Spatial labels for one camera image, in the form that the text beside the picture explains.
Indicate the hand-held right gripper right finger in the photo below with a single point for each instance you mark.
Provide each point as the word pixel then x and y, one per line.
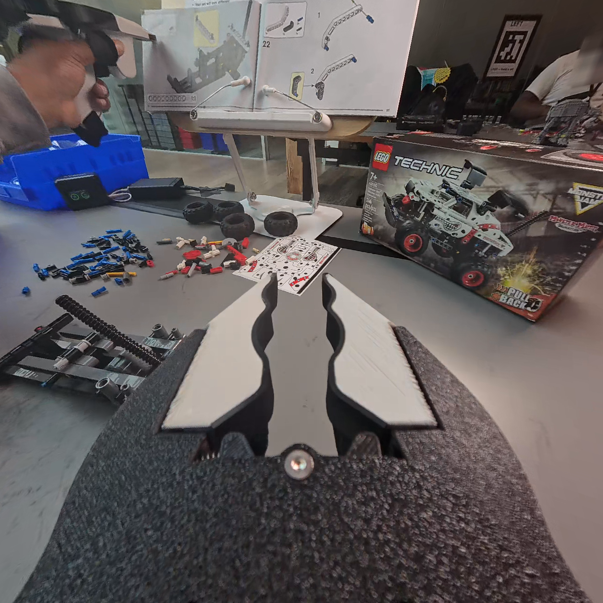
pixel 381 367

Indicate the white sticker sheet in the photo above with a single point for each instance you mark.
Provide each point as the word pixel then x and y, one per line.
pixel 287 264

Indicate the black printed tag sign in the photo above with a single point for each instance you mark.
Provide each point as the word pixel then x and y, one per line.
pixel 513 47

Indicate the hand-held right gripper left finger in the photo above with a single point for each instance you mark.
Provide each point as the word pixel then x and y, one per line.
pixel 216 367

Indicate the blue plastic bin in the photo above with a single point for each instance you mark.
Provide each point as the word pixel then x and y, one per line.
pixel 70 160

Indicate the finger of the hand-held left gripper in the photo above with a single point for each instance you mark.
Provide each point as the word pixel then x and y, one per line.
pixel 129 26

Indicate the white book stand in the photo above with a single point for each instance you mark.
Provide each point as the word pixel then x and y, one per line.
pixel 264 120

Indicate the grey desk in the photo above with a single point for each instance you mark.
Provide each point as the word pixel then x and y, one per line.
pixel 471 377

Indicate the person's left hand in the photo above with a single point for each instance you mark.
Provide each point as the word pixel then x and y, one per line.
pixel 52 80

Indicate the dark toy set box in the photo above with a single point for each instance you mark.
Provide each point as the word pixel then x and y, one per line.
pixel 438 94

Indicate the pile of blue black pins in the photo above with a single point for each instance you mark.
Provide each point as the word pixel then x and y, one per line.
pixel 94 259

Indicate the toy truck set box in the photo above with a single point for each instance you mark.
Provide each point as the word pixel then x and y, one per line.
pixel 471 226

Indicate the black grey toy chassis assembly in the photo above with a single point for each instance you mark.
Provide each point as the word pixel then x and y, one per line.
pixel 85 358

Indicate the pile of red white pieces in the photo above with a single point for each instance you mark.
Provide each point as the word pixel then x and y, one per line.
pixel 202 256

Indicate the yellow axle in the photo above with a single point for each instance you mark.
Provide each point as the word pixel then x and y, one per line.
pixel 122 273

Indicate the building instruction booklet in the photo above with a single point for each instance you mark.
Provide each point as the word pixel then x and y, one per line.
pixel 212 56

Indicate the small black display device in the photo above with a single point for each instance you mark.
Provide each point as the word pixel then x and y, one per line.
pixel 82 193

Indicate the grey brick model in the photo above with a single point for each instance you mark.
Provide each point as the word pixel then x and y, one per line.
pixel 563 122

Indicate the wooden table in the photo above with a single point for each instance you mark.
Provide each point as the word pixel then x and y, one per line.
pixel 348 125

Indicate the black power adapter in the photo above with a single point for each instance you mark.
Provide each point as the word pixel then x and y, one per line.
pixel 155 188

